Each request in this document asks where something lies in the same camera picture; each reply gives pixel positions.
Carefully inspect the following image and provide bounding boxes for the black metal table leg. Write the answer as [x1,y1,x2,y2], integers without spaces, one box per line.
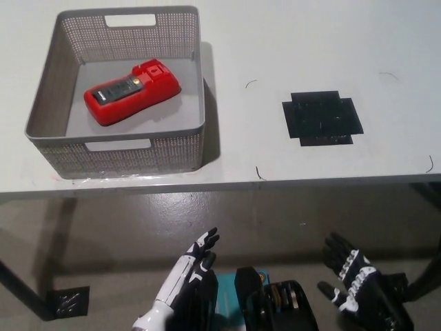
[0,258,49,320]
[406,241,441,303]

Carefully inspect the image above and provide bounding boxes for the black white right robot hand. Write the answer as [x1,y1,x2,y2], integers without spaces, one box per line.
[316,231,414,331]

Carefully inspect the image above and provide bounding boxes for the grey perforated plastic basket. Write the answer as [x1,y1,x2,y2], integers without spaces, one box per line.
[23,5,207,180]

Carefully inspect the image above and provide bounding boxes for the black teal robot body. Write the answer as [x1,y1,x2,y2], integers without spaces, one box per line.
[165,265,320,331]

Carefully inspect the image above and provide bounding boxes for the red digital multimeter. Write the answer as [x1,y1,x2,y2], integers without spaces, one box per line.
[83,59,181,127]

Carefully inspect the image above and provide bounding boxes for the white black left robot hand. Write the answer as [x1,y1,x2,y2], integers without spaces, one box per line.
[153,226,221,308]

